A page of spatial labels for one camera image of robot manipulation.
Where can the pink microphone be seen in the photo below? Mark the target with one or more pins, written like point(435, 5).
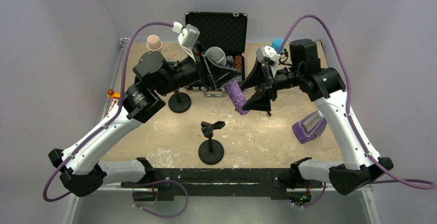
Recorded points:
point(154, 43)

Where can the black round-base mic stand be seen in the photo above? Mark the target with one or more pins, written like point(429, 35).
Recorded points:
point(179, 102)

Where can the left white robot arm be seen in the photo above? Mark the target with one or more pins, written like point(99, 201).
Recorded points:
point(82, 170)

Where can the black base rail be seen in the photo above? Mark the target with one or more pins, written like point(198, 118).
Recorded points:
point(275, 183)

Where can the black poker chip case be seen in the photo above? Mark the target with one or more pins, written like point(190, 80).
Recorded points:
point(226, 30)

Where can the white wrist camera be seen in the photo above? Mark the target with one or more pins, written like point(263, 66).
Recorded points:
point(267, 55)
point(187, 37)

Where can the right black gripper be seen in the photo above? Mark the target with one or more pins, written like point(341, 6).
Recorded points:
point(268, 80)

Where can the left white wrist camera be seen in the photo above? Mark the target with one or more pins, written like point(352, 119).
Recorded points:
point(187, 37)

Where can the blue microphone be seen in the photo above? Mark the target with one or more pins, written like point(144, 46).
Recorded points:
point(277, 45)

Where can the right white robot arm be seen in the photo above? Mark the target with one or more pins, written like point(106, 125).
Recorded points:
point(362, 164)

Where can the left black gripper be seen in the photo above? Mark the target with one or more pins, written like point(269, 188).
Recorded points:
point(205, 71)

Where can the red yellow toy block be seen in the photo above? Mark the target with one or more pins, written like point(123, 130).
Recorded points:
point(113, 100)

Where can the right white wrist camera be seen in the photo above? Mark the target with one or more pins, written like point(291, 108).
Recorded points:
point(267, 55)

